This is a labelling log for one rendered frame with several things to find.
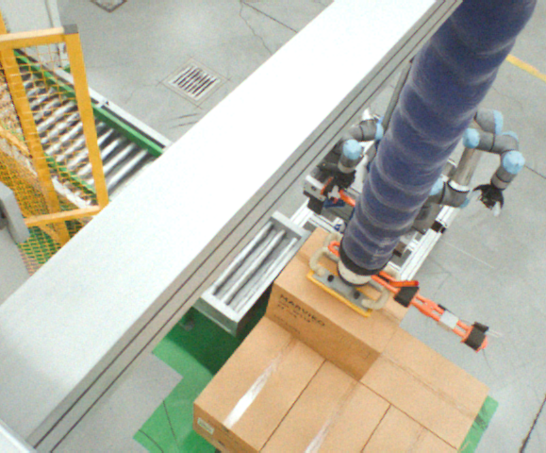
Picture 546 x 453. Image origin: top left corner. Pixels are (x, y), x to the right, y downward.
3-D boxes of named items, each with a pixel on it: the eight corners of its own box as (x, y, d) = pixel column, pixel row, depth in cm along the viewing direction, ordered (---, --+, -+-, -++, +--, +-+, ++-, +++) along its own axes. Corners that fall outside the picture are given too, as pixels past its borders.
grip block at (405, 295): (390, 299, 270) (394, 293, 265) (401, 283, 275) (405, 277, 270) (406, 310, 268) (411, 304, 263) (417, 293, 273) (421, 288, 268)
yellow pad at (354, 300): (305, 277, 282) (306, 272, 278) (316, 262, 287) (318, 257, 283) (367, 319, 275) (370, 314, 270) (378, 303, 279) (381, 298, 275)
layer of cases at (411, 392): (192, 422, 331) (193, 402, 297) (295, 293, 379) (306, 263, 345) (376, 562, 303) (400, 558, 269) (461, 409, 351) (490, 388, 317)
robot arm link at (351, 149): (358, 136, 266) (365, 151, 262) (353, 152, 275) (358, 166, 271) (341, 138, 264) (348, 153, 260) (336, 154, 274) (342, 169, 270)
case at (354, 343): (264, 315, 325) (273, 281, 291) (305, 263, 345) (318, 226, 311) (360, 380, 312) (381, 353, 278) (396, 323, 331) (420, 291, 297)
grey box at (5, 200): (-13, 216, 233) (-37, 170, 208) (-3, 208, 236) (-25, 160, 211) (22, 243, 229) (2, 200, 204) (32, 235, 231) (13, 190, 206)
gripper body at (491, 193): (474, 201, 247) (486, 184, 236) (483, 188, 251) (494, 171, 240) (490, 211, 245) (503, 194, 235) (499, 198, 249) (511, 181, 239)
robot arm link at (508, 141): (494, 125, 235) (495, 146, 229) (521, 131, 235) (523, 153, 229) (487, 139, 241) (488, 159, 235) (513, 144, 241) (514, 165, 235)
